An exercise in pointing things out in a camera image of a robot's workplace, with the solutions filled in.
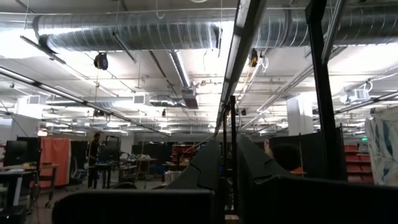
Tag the black overhead light bar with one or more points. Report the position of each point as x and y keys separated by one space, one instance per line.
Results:
x=242 y=40

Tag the black metal table frame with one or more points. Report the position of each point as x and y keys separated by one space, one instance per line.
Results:
x=323 y=93

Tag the wooden background desk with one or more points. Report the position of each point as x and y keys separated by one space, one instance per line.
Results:
x=28 y=169

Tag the white teal patterned cloth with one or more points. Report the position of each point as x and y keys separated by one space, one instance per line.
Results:
x=384 y=146

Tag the black divider panel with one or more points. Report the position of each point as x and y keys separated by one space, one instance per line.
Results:
x=311 y=149

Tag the black monitor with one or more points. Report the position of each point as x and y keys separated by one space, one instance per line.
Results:
x=18 y=151

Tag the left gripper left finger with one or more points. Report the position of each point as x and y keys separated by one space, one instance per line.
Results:
x=199 y=174

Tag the orange fabric panel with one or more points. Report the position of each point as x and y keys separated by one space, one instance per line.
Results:
x=56 y=161

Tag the silver ventilation duct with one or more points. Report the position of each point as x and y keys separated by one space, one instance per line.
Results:
x=140 y=31

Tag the red storage bins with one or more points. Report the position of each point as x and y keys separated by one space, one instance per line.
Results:
x=357 y=161
x=180 y=152

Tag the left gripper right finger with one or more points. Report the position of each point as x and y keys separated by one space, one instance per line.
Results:
x=258 y=186

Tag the person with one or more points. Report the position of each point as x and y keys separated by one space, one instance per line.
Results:
x=94 y=155
x=284 y=155

